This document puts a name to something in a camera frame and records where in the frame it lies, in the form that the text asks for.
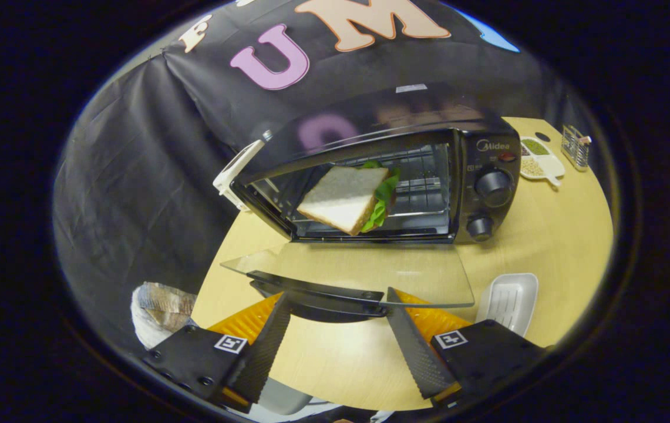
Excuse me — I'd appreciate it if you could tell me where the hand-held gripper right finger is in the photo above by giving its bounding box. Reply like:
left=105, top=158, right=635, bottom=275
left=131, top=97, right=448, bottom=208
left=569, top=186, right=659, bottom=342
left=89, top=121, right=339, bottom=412
left=386, top=287, right=548, bottom=410

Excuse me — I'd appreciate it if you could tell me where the black backdrop cloth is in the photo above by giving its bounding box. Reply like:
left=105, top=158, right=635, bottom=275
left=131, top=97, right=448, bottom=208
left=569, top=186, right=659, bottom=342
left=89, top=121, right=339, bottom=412
left=53, top=0, right=605, bottom=353

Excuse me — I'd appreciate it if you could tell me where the white ribbed plastic tray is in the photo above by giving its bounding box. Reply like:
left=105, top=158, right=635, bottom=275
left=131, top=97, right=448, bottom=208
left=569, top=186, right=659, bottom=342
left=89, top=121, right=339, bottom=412
left=475, top=273, right=540, bottom=337

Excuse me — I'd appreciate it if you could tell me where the white bread lettuce sandwich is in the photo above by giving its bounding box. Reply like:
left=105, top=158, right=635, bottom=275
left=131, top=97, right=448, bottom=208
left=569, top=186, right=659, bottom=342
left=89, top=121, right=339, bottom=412
left=297, top=160, right=402, bottom=237

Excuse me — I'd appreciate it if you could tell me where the patterned grey white cloth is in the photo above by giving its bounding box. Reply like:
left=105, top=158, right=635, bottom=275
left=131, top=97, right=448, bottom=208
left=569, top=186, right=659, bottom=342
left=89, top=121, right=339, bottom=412
left=131, top=281, right=198, bottom=351

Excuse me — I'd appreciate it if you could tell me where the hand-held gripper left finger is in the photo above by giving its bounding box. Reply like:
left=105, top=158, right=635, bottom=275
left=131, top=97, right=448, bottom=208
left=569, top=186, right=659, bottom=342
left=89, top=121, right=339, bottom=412
left=142, top=292, right=292, bottom=414

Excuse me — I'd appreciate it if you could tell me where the black toaster oven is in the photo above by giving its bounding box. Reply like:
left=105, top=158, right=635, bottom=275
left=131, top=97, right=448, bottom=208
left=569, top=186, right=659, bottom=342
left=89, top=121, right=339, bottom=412
left=220, top=82, right=522, bottom=324

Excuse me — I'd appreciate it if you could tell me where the small wire mesh holder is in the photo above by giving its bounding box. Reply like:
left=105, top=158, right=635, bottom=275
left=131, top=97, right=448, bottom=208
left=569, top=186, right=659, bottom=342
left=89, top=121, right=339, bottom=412
left=561, top=124, right=592, bottom=173

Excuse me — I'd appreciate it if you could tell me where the metal oven rack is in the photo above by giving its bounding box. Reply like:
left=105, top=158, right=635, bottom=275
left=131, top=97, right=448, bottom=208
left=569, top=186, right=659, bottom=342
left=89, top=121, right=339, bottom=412
left=288, top=147, right=453, bottom=231

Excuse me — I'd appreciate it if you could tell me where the white divided dish with beans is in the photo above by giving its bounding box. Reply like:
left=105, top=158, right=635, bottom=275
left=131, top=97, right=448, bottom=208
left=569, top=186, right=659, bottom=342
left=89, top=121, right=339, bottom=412
left=519, top=136, right=566, bottom=188

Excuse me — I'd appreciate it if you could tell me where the light grey rounded object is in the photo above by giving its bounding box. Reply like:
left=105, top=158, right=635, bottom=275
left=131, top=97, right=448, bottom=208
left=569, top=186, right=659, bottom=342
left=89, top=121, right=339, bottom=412
left=257, top=378, right=313, bottom=416

